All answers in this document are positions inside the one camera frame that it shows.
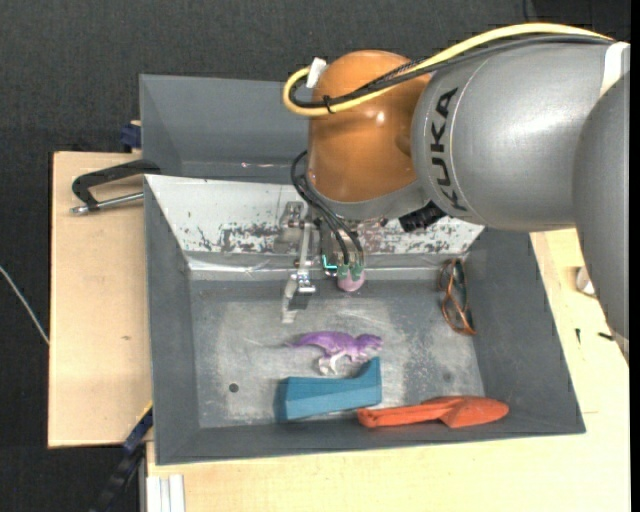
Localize blue foam block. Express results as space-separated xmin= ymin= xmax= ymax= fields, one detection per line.
xmin=273 ymin=355 xmax=384 ymax=424

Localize grey metal bin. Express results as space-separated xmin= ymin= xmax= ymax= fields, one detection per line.
xmin=138 ymin=73 xmax=587 ymax=466

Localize brown sunglasses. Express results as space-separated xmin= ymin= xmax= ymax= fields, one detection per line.
xmin=438 ymin=257 xmax=478 ymax=337

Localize purple toy dinosaur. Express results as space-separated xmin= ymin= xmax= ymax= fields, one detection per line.
xmin=283 ymin=330 xmax=384 ymax=377

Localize pale wood board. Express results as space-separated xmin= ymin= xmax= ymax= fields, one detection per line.
xmin=47 ymin=150 xmax=157 ymax=449

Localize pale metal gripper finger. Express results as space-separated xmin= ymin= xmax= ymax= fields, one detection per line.
xmin=292 ymin=267 xmax=319 ymax=314
xmin=280 ymin=269 xmax=301 ymax=325

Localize small pink ball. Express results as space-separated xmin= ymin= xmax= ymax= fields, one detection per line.
xmin=336 ymin=271 xmax=367 ymax=293

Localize black cylinder on white bracket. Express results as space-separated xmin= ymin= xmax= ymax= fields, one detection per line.
xmin=398 ymin=201 xmax=447 ymax=234

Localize orange toy scoop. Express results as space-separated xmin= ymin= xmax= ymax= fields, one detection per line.
xmin=356 ymin=395 xmax=511 ymax=431

